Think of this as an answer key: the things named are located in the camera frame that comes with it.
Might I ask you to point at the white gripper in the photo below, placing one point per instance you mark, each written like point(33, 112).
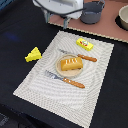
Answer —
point(69, 8)

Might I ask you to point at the yellow butter box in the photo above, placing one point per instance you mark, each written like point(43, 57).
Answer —
point(84, 44)

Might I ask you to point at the yellow cheese wedge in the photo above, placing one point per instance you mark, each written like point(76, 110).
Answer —
point(33, 55)

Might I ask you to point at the orange bread loaf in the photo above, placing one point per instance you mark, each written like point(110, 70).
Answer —
point(71, 63)

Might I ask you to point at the large grey pot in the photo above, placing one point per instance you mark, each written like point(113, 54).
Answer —
point(92, 12)

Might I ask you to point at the brown wooden tray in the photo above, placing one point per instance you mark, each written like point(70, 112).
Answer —
point(107, 26)

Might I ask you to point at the round beige plate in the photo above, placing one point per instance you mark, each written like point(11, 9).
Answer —
point(67, 73)

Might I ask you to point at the beige bowl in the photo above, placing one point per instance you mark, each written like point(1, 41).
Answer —
point(123, 14)

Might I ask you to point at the woven beige placemat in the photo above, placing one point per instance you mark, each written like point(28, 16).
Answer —
point(70, 102)

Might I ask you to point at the knife with wooden handle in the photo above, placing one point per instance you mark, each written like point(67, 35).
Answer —
point(79, 55)

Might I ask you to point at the fork with wooden handle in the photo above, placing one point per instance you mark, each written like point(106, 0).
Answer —
point(54, 76)

